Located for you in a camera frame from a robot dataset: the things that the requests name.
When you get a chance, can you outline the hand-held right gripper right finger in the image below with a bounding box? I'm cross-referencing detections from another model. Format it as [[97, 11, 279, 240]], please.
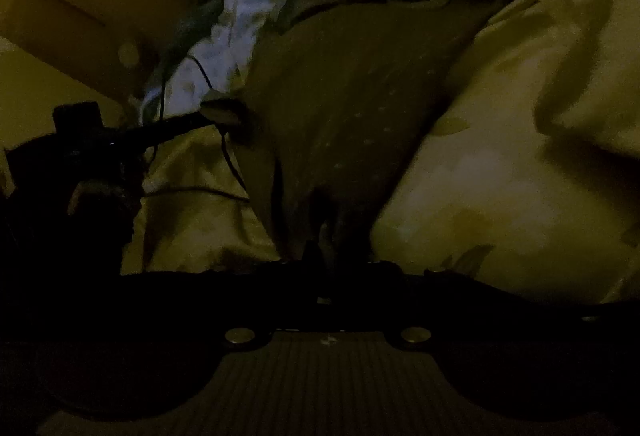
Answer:
[[324, 243, 606, 353]]

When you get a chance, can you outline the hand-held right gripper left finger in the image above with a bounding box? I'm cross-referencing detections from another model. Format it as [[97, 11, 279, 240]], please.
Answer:
[[100, 241, 325, 354]]

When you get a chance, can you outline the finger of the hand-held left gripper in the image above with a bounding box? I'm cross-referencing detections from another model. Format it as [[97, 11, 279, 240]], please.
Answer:
[[125, 100, 253, 153]]

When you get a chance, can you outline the dark dotted garment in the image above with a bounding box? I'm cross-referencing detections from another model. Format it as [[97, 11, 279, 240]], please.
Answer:
[[232, 0, 523, 269]]

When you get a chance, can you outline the pile of light clothes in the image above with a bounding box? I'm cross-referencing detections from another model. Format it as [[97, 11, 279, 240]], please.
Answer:
[[120, 0, 640, 307]]

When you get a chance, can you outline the black cable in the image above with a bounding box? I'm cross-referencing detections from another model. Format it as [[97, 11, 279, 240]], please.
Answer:
[[142, 54, 253, 204]]

